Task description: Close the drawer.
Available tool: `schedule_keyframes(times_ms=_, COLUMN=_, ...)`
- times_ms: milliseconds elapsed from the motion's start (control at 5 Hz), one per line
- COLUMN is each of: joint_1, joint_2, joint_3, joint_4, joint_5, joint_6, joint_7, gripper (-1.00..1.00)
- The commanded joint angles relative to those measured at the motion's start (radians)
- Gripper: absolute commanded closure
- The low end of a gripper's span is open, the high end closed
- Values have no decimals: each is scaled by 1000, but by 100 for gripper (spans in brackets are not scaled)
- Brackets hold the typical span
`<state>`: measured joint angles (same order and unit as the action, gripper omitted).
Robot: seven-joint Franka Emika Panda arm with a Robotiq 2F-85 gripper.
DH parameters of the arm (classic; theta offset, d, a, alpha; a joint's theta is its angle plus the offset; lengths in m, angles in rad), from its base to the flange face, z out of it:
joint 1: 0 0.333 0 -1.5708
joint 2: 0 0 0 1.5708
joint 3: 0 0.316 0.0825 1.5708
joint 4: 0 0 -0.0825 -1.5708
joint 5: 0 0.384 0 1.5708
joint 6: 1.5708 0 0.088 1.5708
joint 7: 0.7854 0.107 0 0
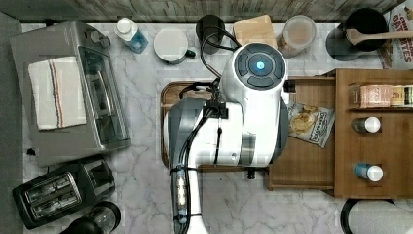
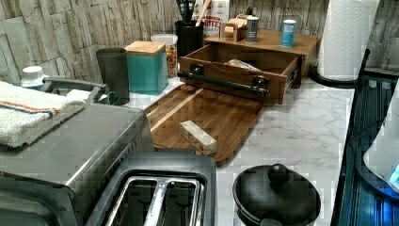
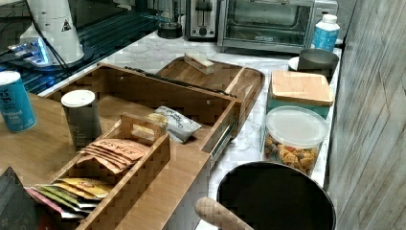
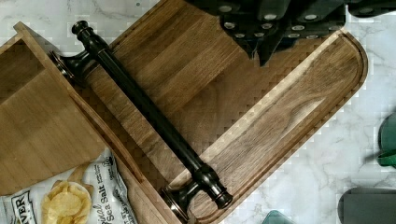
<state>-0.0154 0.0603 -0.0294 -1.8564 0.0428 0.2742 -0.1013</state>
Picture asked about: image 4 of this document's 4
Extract teal object bottom edge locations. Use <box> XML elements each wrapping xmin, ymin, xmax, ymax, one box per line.
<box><xmin>262</xmin><ymin>210</ymin><xmax>295</xmax><ymax>224</ymax></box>

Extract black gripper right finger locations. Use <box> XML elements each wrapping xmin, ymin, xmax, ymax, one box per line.
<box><xmin>257</xmin><ymin>0</ymin><xmax>395</xmax><ymax>66</ymax></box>

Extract grey container bottom right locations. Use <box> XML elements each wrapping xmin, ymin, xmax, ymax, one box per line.
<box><xmin>337</xmin><ymin>188</ymin><xmax>396</xmax><ymax>224</ymax></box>

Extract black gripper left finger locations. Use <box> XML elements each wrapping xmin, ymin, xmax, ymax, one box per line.
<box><xmin>186</xmin><ymin>0</ymin><xmax>284</xmax><ymax>60</ymax></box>

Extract green object at right edge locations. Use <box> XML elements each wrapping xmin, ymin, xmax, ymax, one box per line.
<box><xmin>377</xmin><ymin>113</ymin><xmax>396</xmax><ymax>167</ymax></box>

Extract sea salt chips bag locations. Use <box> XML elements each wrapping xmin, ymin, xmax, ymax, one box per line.
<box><xmin>1</xmin><ymin>149</ymin><xmax>138</xmax><ymax>224</ymax></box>

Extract wooden drawer with black handle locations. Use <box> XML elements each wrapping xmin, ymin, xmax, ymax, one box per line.
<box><xmin>1</xmin><ymin>21</ymin><xmax>233</xmax><ymax>224</ymax></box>

